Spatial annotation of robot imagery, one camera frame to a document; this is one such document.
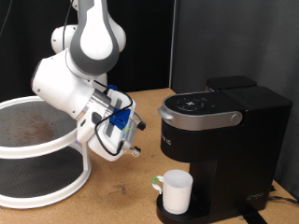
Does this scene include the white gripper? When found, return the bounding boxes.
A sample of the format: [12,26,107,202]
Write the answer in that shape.
[77,89,147,162]

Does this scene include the white mug green-taped handle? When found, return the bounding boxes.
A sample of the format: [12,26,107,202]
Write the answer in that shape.
[151,169,194,216]

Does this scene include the black Keurig coffee machine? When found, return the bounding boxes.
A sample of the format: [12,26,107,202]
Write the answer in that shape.
[155,75,293,224]

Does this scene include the black curtain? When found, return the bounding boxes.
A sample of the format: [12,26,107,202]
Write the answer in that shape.
[0,0,176,104]

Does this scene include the white two-tier turntable rack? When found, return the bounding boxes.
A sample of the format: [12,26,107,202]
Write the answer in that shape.
[0,94,93,210]

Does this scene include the grey divider panel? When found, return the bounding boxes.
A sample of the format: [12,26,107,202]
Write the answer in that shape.
[169,0,299,200]

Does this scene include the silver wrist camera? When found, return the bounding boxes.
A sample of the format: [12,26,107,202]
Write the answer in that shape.
[121,119,138,151]

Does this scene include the black strap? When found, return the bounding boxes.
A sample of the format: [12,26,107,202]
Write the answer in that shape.
[239,206,269,224]

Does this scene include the braided grey power cable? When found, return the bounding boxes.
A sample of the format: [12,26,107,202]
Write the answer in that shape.
[267,194,299,206]

